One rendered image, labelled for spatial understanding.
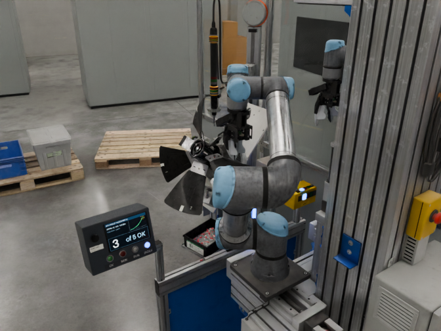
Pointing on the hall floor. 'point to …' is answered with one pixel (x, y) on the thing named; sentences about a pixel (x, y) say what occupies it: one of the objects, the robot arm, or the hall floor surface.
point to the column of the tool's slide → (254, 61)
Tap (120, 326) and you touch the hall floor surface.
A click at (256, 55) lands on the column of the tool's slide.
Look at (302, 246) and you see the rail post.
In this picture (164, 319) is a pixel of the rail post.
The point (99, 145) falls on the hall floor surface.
